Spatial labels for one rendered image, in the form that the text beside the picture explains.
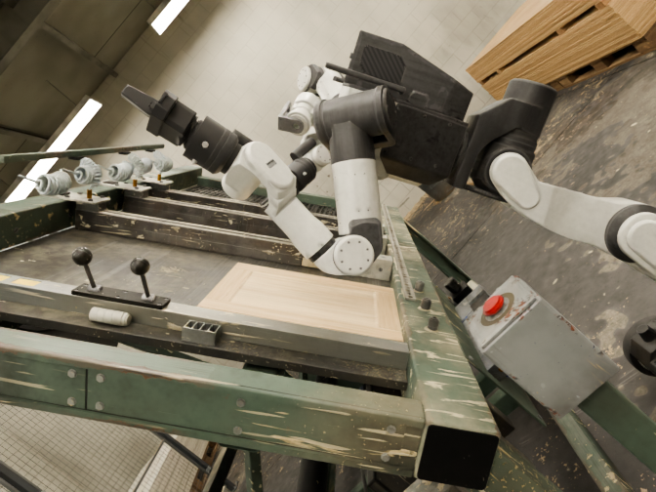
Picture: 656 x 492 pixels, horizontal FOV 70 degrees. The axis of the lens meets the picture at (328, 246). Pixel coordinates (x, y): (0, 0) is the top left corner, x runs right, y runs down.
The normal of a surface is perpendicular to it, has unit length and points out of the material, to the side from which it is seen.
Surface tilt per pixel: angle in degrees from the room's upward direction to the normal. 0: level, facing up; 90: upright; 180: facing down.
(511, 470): 90
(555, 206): 111
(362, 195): 90
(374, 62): 90
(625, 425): 90
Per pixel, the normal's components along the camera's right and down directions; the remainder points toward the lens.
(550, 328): -0.07, 0.24
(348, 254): 0.15, -0.02
